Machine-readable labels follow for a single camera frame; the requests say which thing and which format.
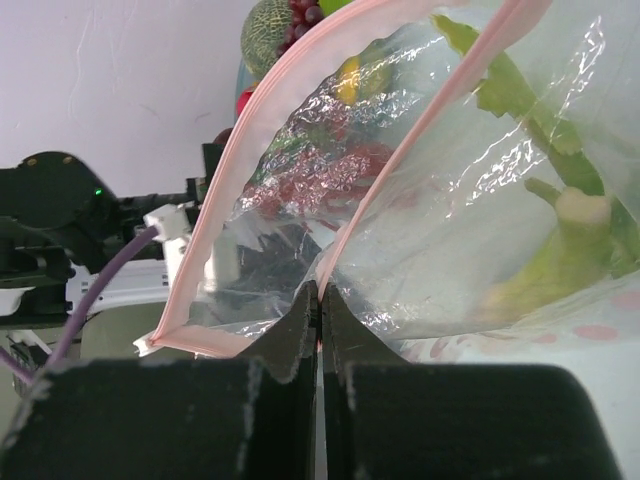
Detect clear zip top bag pink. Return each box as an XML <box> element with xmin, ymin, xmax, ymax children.
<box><xmin>136</xmin><ymin>1</ymin><xmax>639</xmax><ymax>362</ymax></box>

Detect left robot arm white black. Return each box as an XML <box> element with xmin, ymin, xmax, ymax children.
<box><xmin>1</xmin><ymin>143</ymin><xmax>222</xmax><ymax>383</ymax></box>

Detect green celery stalks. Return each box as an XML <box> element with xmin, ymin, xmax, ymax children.
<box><xmin>424</xmin><ymin>1</ymin><xmax>639</xmax><ymax>326</ymax></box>

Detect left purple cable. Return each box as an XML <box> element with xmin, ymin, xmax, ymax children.
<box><xmin>0</xmin><ymin>225</ymin><xmax>157</xmax><ymax>386</ymax></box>

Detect red plastic lobster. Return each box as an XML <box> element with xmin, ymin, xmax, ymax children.
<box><xmin>251</xmin><ymin>141</ymin><xmax>394</xmax><ymax>218</ymax></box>

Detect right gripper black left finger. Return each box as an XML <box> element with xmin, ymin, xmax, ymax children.
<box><xmin>1</xmin><ymin>282</ymin><xmax>318</xmax><ymax>479</ymax></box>

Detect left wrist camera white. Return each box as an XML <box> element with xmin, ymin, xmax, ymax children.
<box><xmin>142</xmin><ymin>202</ymin><xmax>221</xmax><ymax>281</ymax></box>

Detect green round melon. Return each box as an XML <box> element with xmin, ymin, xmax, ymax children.
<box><xmin>240</xmin><ymin>0</ymin><xmax>292</xmax><ymax>80</ymax></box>

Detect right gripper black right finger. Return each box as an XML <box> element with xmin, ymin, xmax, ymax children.
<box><xmin>321</xmin><ymin>287</ymin><xmax>621</xmax><ymax>479</ymax></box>

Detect dark red grape bunch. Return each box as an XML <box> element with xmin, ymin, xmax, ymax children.
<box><xmin>276</xmin><ymin>0</ymin><xmax>325</xmax><ymax>57</ymax></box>

